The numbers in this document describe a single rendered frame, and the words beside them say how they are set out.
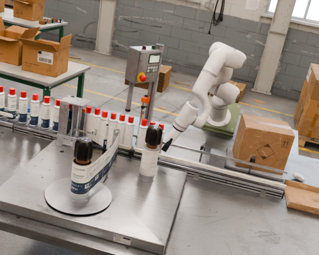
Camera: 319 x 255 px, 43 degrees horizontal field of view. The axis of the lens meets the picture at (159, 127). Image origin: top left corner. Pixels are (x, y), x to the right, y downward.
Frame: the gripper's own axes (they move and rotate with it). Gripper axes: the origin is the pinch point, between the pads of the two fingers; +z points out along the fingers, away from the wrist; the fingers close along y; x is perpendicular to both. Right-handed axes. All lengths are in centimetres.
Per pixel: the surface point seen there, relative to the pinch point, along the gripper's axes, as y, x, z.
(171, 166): 4.9, 8.7, 5.4
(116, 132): 20.9, -27.7, -2.4
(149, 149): 31.5, -8.2, -10.1
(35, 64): -125, -135, 58
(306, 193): -9, 85, -19
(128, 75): -2.4, -39.4, -25.4
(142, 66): -1.3, -35.2, -34.8
